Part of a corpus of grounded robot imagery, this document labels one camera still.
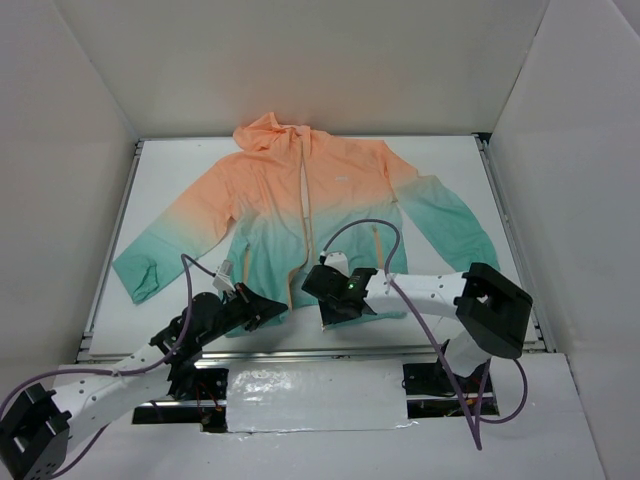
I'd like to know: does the orange and teal gradient jacket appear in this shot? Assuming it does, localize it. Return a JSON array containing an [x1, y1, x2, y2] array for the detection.
[[113, 114, 498, 310]]

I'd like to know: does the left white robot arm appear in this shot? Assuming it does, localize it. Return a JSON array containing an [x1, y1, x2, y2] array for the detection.
[[1, 283, 288, 479]]

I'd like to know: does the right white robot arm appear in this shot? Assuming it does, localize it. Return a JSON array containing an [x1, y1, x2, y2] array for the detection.
[[302, 263, 533, 391]]

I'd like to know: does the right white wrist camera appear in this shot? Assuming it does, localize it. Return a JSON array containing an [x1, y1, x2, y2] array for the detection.
[[319, 251, 350, 276]]

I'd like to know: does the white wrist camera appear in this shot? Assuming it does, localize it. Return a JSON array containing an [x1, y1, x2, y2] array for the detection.
[[212, 260, 235, 294], [319, 251, 350, 276]]

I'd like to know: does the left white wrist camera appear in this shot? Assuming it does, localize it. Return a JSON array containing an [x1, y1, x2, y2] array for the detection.
[[212, 260, 235, 294]]

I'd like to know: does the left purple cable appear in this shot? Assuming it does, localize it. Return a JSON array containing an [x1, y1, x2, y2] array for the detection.
[[0, 253, 226, 476]]

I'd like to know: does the purple cable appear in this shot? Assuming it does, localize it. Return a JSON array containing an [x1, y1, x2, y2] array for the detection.
[[322, 218, 530, 451], [0, 253, 226, 476]]

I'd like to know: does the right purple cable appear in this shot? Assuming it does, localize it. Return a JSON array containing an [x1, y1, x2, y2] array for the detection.
[[322, 218, 530, 451]]

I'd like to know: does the aluminium table frame rail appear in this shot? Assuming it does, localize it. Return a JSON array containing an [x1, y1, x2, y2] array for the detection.
[[76, 134, 534, 365]]

